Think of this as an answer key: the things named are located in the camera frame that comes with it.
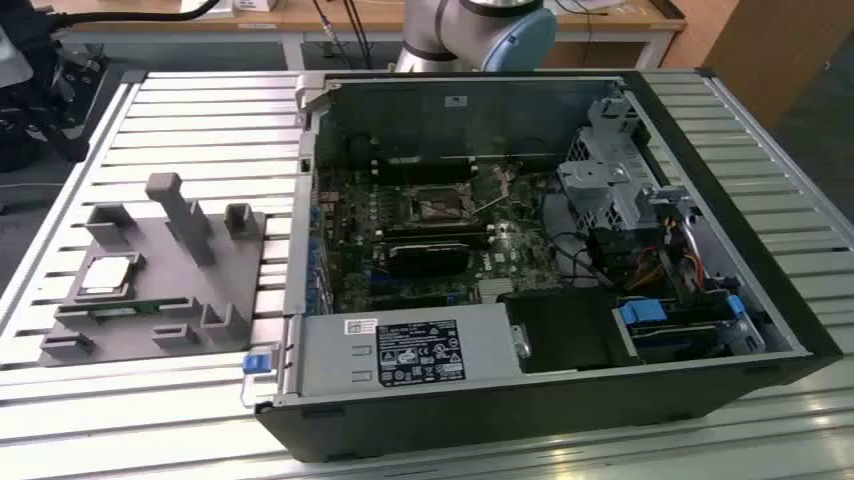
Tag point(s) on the green RAM stick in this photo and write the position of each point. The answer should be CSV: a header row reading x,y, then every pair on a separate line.
x,y
120,311

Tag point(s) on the blue case latch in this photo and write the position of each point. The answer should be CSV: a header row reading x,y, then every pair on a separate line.
x,y
261,364

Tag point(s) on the silver CPU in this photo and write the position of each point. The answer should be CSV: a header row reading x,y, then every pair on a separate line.
x,y
107,275

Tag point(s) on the black graphics card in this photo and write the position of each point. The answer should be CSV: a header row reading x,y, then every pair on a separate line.
x,y
427,257

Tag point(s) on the installed RAM sticks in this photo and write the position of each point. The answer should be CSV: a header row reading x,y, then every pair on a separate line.
x,y
434,235

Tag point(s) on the black fan shroud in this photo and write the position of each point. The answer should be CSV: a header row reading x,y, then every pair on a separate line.
x,y
567,330

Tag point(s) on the green motherboard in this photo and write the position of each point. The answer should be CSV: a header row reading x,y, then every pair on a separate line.
x,y
527,250

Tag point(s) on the socket locking lever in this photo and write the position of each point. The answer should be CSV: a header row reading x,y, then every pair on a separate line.
x,y
489,203

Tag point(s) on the silver power supply unit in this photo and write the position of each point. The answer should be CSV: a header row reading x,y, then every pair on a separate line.
x,y
334,350

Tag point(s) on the silver metal disk cage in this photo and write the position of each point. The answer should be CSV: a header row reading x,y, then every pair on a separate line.
x,y
601,190

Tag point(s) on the brown wooden cabinet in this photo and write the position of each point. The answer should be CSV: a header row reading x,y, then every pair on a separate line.
x,y
788,50

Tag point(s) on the black open PC case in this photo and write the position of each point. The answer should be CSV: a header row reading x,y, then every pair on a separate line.
x,y
467,425

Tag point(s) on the CPU socket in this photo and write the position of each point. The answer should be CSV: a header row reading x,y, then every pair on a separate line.
x,y
441,206

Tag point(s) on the grey parts rack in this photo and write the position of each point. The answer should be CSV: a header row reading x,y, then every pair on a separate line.
x,y
167,300

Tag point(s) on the black equipment stand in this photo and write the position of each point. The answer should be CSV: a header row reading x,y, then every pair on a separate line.
x,y
34,100

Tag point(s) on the blue disk carrier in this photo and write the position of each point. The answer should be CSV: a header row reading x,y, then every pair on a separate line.
x,y
642,311

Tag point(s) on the wooden desk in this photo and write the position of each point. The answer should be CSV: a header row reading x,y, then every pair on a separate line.
x,y
267,22

